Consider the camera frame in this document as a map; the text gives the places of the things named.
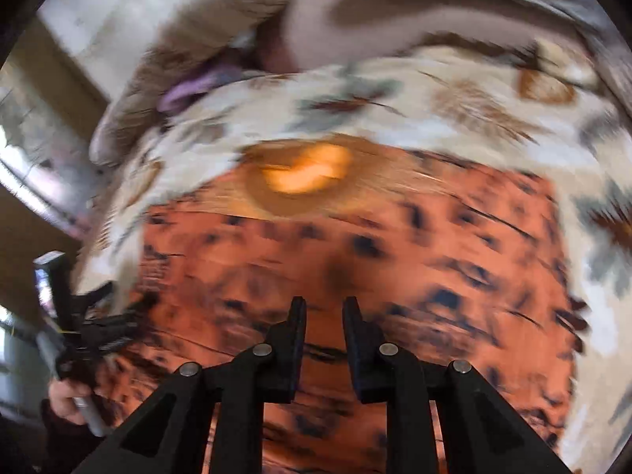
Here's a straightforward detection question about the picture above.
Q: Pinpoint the long striped floral pillow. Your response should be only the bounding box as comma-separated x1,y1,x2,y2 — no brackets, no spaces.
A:
89,0,293,169

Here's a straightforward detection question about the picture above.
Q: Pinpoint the orange black floral garment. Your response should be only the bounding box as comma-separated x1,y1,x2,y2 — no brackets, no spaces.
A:
96,163,591,474

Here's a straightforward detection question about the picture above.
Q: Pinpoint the person's left forearm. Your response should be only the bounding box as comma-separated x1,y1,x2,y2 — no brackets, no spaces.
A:
39,400,102,474

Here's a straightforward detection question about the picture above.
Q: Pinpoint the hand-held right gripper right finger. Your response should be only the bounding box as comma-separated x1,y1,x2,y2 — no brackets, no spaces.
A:
342,296,574,474

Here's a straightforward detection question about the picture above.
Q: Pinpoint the cream leaf printed blanket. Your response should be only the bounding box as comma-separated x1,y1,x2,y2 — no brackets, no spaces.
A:
74,42,632,474

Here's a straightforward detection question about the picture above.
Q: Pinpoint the brown bed sheet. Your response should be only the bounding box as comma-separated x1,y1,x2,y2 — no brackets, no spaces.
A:
267,0,544,75

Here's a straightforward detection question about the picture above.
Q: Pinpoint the person's left hand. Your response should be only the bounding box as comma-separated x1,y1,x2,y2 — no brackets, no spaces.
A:
48,379,97,426

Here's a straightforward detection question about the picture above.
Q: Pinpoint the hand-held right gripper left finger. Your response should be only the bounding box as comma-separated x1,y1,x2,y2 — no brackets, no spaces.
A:
71,296,308,474

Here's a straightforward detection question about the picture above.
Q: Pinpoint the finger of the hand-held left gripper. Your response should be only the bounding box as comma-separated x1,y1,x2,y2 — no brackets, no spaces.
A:
86,306,145,354

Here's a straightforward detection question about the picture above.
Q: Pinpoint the purple cloth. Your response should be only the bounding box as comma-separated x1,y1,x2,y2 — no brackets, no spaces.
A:
158,66,248,114

